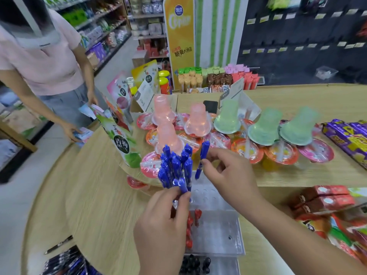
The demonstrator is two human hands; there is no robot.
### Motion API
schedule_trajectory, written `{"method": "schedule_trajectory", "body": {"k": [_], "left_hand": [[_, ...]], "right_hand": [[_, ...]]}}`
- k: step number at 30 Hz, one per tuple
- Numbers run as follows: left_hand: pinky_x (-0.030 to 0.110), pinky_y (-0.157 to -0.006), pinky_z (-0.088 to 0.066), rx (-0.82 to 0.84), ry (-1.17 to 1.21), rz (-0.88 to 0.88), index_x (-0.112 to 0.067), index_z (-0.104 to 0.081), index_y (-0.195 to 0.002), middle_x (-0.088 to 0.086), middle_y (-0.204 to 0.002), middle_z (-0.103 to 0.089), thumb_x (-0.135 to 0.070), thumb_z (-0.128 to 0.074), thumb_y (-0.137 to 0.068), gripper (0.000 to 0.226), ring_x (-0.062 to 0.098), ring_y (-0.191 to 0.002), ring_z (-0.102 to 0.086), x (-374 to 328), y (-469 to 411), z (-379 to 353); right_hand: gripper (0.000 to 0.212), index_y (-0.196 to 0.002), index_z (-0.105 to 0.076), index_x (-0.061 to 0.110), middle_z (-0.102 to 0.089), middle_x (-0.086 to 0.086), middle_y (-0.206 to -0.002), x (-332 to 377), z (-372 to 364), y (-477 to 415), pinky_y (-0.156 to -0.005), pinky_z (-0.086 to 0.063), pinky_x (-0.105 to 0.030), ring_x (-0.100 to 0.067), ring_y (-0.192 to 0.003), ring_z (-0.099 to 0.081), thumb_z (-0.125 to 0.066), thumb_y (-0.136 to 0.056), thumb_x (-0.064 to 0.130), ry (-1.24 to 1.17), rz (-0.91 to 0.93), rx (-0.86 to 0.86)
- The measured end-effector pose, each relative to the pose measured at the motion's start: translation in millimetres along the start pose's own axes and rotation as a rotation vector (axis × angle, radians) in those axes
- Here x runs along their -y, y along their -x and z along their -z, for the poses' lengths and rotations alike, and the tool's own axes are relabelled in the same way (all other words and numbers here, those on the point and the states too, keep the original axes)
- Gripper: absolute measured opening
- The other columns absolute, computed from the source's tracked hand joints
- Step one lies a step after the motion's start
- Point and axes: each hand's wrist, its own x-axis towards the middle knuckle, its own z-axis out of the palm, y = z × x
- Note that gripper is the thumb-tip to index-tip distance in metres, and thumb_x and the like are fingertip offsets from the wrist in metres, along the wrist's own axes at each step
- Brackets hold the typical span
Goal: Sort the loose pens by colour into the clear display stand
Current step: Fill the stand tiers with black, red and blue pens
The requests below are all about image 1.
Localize yellow banner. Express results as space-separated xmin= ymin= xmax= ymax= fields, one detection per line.
xmin=162 ymin=0 xmax=196 ymax=91

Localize cluster of red pens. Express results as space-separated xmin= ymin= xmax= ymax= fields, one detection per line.
xmin=185 ymin=209 xmax=203 ymax=249

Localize row of red candy sticks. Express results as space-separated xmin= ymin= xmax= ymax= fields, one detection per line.
xmin=232 ymin=72 xmax=260 ymax=91

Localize jelly cup display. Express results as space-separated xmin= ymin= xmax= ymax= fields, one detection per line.
xmin=136 ymin=111 xmax=335 ymax=171

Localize stack of red snack packets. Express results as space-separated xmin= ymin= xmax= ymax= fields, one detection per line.
xmin=289 ymin=185 xmax=356 ymax=218

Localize white card sign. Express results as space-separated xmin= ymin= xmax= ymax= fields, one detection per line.
xmin=133 ymin=80 xmax=155 ymax=112
xmin=219 ymin=78 xmax=244 ymax=109

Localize row of tan candy sticks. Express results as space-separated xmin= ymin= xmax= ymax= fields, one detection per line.
xmin=177 ymin=74 xmax=203 ymax=94

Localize rear store shelf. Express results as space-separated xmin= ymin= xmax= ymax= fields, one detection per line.
xmin=127 ymin=0 xmax=170 ymax=59

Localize green jelly pouch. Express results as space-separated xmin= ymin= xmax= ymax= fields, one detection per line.
xmin=96 ymin=114 xmax=143 ymax=169

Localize pile of brown candies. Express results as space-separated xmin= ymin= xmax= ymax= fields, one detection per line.
xmin=207 ymin=73 xmax=233 ymax=86

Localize background store shelf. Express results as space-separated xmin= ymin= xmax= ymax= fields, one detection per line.
xmin=0 ymin=0 xmax=132 ymax=184

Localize clear cup with red lid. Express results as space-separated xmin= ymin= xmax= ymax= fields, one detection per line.
xmin=140 ymin=151 xmax=162 ymax=178

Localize red lid pink jelly cup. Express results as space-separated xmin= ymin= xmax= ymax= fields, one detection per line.
xmin=127 ymin=176 xmax=149 ymax=190

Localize person's left hand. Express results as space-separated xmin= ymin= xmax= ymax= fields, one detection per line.
xmin=133 ymin=186 xmax=191 ymax=275

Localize small clear plastic cup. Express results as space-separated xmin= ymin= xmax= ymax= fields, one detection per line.
xmin=315 ymin=65 xmax=339 ymax=81

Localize row of white candy packets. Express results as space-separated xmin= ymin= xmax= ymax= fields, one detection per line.
xmin=188 ymin=86 xmax=230 ymax=94

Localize light wooden board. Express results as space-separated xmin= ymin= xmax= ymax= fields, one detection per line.
xmin=0 ymin=120 xmax=38 ymax=154

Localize person's right forearm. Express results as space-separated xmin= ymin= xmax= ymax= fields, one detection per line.
xmin=238 ymin=194 xmax=367 ymax=275

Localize cluster of black pens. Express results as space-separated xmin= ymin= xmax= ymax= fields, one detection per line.
xmin=179 ymin=254 xmax=211 ymax=275

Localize person's right hand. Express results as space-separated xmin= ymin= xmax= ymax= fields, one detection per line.
xmin=200 ymin=148 xmax=263 ymax=215

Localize pile of pink candies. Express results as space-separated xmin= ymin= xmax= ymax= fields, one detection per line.
xmin=224 ymin=64 xmax=250 ymax=75

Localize clear tiered pen holder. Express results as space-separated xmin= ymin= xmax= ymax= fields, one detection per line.
xmin=172 ymin=170 xmax=246 ymax=275

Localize wooden round tier stand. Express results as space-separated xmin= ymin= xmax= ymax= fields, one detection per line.
xmin=119 ymin=123 xmax=172 ymax=188

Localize cluster of blue pens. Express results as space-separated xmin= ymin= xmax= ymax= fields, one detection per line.
xmin=158 ymin=143 xmax=193 ymax=194

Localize pile of blue black pens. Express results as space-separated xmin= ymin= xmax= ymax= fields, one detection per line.
xmin=41 ymin=235 xmax=101 ymax=275

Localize black flat device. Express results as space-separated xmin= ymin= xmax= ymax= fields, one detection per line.
xmin=203 ymin=100 xmax=218 ymax=114

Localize pile of colourful snack bags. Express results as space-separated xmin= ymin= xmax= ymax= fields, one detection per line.
xmin=295 ymin=203 xmax=367 ymax=264

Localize green jelly cup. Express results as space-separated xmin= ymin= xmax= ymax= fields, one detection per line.
xmin=213 ymin=99 xmax=242 ymax=134
xmin=247 ymin=108 xmax=283 ymax=146
xmin=279 ymin=105 xmax=320 ymax=146

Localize pile of green candies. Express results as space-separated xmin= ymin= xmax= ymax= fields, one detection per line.
xmin=177 ymin=67 xmax=226 ymax=78

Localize purple candy packets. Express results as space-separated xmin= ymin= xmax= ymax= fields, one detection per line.
xmin=322 ymin=118 xmax=367 ymax=169

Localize black pegboard display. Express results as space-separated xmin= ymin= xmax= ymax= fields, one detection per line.
xmin=237 ymin=0 xmax=367 ymax=86

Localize yellow white jelly pouch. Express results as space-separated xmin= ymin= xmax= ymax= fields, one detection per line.
xmin=131 ymin=59 xmax=161 ymax=95

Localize pink white jelly pouch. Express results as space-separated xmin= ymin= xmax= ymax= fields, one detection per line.
xmin=106 ymin=72 xmax=134 ymax=111

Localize blue click pen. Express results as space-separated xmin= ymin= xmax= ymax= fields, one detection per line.
xmin=195 ymin=140 xmax=211 ymax=180

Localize white green striped banner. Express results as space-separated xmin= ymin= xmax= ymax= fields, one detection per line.
xmin=193 ymin=0 xmax=249 ymax=69

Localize red jelly pouch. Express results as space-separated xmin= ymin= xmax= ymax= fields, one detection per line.
xmin=103 ymin=95 xmax=134 ymax=132

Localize green hanging snack bag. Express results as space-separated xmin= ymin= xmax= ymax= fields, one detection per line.
xmin=266 ymin=0 xmax=302 ymax=11

